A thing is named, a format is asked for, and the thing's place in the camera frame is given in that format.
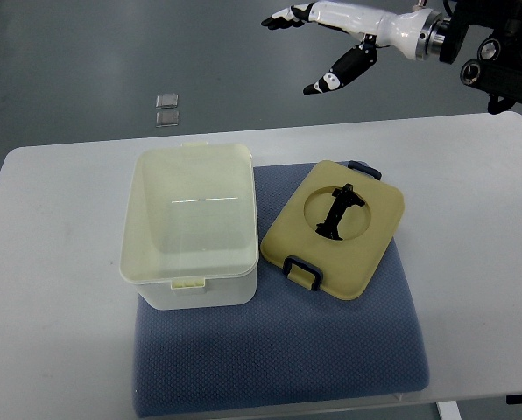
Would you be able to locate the yellow storage box lid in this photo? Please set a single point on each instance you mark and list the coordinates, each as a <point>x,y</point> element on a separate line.
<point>334,230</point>

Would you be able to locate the white table leg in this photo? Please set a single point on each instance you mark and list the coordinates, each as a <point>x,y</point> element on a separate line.
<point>448,410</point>

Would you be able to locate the blue grey cushion mat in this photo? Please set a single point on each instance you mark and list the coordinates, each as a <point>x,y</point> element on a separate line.
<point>286,345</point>

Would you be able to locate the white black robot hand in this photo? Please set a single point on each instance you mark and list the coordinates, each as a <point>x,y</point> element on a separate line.
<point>410,33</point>

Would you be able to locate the upper metal floor plate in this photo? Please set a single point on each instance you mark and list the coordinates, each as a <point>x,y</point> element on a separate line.
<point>167,101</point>

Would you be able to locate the white storage box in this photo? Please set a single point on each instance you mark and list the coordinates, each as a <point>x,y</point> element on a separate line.
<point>190,235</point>

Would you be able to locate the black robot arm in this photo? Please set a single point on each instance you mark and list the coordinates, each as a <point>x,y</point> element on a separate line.
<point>497,67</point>

